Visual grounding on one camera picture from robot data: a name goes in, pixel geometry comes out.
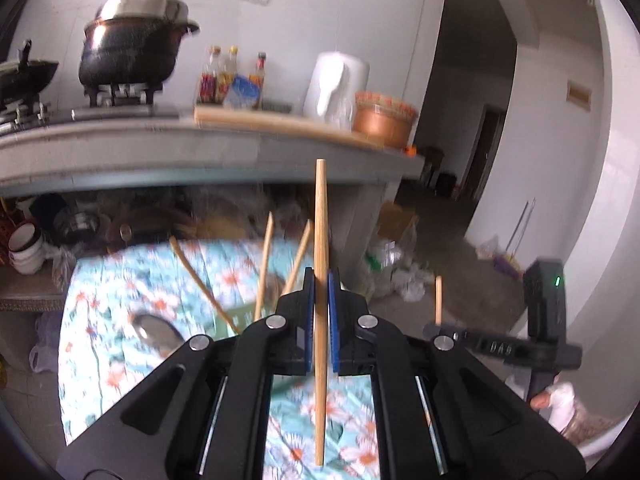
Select gas stove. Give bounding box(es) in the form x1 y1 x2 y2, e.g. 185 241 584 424
0 82 167 137

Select white electric kettle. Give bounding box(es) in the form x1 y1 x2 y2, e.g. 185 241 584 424
302 51 371 129

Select black cooking pot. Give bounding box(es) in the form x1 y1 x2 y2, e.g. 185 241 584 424
78 17 201 86

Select copper basin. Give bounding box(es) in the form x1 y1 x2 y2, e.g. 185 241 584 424
352 91 419 150

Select steel bowl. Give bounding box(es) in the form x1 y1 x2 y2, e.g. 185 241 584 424
55 210 101 244

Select stack of white bowls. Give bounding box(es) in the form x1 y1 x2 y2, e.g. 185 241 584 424
7 222 49 275

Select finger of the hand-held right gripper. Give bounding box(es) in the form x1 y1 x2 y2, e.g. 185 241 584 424
423 323 481 356

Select white plastic bag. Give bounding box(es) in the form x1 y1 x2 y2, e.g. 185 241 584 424
475 235 501 261

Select black wok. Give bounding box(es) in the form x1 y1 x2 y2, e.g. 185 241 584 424
0 39 60 99

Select steel pot lid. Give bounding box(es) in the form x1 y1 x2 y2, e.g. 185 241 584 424
84 0 200 36

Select large metal spoon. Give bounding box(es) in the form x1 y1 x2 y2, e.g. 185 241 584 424
130 313 184 349

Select person's right hand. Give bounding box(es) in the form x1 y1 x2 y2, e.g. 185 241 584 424
530 381 577 424

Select concrete kitchen counter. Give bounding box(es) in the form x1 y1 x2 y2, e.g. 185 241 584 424
0 110 426 199

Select dark door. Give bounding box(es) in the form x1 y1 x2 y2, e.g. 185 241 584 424
462 105 506 201

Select black bin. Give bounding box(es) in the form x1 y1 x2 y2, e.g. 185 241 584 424
434 172 457 200

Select cardboard box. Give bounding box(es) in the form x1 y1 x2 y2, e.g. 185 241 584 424
376 201 420 256

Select tan wall panel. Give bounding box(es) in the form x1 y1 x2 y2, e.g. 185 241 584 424
567 80 594 109

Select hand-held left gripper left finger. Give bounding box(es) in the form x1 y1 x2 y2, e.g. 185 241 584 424
56 267 317 480

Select purple broom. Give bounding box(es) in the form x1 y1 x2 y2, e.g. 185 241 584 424
492 252 529 279

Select green plastic utensil holder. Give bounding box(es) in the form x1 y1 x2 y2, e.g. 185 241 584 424
216 302 314 396

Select metal poles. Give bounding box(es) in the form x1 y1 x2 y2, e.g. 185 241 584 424
505 199 537 256

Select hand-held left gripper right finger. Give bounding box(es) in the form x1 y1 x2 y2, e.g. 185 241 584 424
327 266 586 480

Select pile of white plastic bags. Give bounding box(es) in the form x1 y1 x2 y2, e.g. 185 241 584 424
362 230 436 304

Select blue packet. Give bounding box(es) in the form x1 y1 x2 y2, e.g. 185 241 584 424
223 74 264 110

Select glass sauce bottle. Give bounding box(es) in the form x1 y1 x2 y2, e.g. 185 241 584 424
248 52 267 109
217 46 240 103
199 46 223 106

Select yellow bag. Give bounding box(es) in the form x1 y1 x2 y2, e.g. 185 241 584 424
199 209 262 242

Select floral blanket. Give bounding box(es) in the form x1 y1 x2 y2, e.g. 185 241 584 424
57 239 382 480

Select person's right forearm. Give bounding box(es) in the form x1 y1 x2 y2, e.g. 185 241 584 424
560 400 621 449

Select wooden cutting board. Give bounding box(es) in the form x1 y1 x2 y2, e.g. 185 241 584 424
194 105 386 151

